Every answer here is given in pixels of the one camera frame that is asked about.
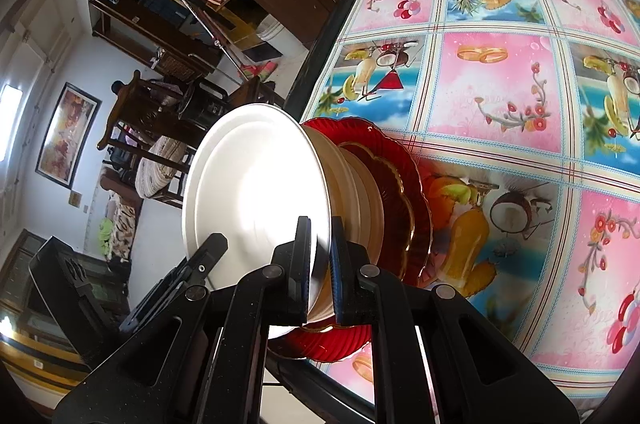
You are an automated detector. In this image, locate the cushioned wooden chair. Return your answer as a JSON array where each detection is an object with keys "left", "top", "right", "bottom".
[{"left": 97, "top": 71, "right": 201, "bottom": 210}]

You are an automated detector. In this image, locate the printed fruit tablecloth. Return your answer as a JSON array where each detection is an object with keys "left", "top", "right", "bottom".
[{"left": 300, "top": 0, "right": 640, "bottom": 405}]

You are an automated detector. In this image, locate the metal cane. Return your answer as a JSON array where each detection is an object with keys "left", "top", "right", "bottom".
[{"left": 177, "top": 0, "right": 251, "bottom": 85}]

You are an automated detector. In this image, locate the small red plate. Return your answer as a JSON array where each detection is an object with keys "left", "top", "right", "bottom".
[{"left": 340, "top": 139, "right": 416, "bottom": 285}]

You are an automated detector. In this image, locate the large red plate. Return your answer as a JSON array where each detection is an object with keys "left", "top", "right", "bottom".
[{"left": 270, "top": 116, "right": 433, "bottom": 362}]

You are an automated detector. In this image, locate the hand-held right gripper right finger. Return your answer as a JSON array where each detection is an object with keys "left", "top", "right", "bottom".
[{"left": 329, "top": 224, "right": 581, "bottom": 424}]

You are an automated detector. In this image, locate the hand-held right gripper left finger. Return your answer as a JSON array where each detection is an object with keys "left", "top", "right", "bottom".
[{"left": 52, "top": 216, "right": 313, "bottom": 424}]

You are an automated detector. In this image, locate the black tin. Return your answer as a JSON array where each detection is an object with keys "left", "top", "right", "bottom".
[{"left": 180, "top": 86, "right": 231, "bottom": 135}]

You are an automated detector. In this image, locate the white bucket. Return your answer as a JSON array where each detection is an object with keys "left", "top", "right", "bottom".
[{"left": 257, "top": 16, "right": 288, "bottom": 45}]

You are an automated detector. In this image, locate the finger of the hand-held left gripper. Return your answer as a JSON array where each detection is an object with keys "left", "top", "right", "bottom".
[{"left": 119, "top": 233, "right": 229, "bottom": 335}]

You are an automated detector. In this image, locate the ceiling light panel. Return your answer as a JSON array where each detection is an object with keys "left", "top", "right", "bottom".
[{"left": 0, "top": 84, "right": 23, "bottom": 165}]

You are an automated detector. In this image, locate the small cream bowl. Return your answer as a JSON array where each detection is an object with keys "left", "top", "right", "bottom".
[{"left": 305, "top": 129, "right": 362, "bottom": 325}]

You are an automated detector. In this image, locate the wicker basket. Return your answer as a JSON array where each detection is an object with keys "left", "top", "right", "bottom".
[{"left": 155, "top": 51, "right": 201, "bottom": 82}]

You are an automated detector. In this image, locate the framed wall picture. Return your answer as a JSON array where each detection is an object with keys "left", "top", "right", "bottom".
[{"left": 35, "top": 81, "right": 103, "bottom": 190}]

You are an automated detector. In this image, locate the large cream bowl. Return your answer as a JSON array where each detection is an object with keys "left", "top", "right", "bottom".
[{"left": 340, "top": 144, "right": 386, "bottom": 255}]

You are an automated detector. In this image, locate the plain wooden chair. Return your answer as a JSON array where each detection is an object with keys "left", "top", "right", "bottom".
[{"left": 200, "top": 76, "right": 286, "bottom": 130}]

